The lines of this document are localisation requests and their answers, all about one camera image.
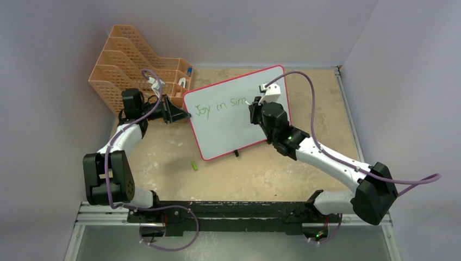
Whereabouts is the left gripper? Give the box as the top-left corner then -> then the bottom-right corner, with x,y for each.
140,95 -> 190,123

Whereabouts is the pink framed whiteboard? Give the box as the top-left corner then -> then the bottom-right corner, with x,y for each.
183,65 -> 291,160

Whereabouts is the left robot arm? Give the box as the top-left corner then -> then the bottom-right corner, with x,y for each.
83,88 -> 191,222

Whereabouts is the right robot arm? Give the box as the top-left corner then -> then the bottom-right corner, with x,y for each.
248,96 -> 398,225

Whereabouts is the white stapler in organizer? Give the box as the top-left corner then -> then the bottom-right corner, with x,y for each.
178,77 -> 187,88

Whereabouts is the orange plastic file organizer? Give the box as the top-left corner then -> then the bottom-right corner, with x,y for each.
89,24 -> 194,115

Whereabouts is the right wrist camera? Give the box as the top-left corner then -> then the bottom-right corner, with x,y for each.
258,83 -> 281,105

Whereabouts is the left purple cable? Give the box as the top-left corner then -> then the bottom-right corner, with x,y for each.
104,68 -> 200,252

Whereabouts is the aluminium base frame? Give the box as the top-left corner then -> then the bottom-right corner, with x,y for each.
65,66 -> 402,261

